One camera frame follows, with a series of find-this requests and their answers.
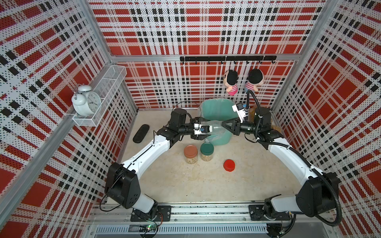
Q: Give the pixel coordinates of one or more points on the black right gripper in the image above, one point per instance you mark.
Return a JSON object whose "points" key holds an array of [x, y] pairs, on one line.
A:
{"points": [[235, 127]]}

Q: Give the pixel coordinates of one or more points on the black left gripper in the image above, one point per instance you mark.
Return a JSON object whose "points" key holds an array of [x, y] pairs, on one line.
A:
{"points": [[198, 119]]}

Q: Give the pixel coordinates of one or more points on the clear peanut jar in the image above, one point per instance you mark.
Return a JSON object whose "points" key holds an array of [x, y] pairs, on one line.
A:
{"points": [[216, 128]]}

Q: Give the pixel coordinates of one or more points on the green lid peanut jar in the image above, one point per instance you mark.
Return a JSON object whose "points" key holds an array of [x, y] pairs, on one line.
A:
{"points": [[207, 151]]}

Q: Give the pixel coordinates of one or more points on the red jar lid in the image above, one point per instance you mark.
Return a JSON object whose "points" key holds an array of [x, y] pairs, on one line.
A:
{"points": [[229, 165]]}

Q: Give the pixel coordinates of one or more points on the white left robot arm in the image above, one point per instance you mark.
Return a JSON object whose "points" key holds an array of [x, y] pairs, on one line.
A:
{"points": [[123, 180]]}

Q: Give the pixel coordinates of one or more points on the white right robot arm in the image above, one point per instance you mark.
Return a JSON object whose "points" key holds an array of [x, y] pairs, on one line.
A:
{"points": [[319, 194]]}

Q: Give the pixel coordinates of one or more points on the tan teddy bear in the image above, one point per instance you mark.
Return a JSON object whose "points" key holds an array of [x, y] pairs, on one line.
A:
{"points": [[251, 117]]}

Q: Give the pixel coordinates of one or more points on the green plastic trash bin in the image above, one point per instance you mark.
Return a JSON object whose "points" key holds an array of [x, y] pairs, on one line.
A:
{"points": [[218, 119]]}

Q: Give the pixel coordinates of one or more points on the orange lid peanut jar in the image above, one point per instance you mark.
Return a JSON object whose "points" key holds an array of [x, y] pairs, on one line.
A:
{"points": [[191, 154]]}

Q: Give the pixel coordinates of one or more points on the clear plastic bin liner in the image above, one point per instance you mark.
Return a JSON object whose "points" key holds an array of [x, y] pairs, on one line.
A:
{"points": [[214, 113]]}

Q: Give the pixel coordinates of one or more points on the pink striped hanging doll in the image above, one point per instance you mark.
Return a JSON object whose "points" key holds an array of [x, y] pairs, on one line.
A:
{"points": [[230, 82]]}

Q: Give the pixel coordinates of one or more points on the blue striped hanging doll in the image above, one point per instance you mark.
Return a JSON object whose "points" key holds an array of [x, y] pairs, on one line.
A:
{"points": [[255, 79]]}

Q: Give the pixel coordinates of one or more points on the white twin-bell alarm clock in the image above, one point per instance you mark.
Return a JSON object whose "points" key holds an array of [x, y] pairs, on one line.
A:
{"points": [[85, 101]]}

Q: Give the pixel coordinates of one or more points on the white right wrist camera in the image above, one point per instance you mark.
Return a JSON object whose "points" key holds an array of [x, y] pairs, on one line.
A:
{"points": [[241, 111]]}

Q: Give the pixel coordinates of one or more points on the black wall hook rail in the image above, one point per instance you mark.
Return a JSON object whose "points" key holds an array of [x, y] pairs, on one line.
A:
{"points": [[227, 58]]}

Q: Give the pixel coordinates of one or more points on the white wire mesh shelf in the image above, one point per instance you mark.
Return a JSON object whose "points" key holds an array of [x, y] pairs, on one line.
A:
{"points": [[106, 88]]}

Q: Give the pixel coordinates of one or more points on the metal base rail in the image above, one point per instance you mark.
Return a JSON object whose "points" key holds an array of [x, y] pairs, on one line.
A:
{"points": [[204, 220]]}

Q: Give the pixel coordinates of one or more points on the green circuit board with wires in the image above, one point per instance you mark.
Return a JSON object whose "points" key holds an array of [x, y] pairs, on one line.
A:
{"points": [[149, 231]]}

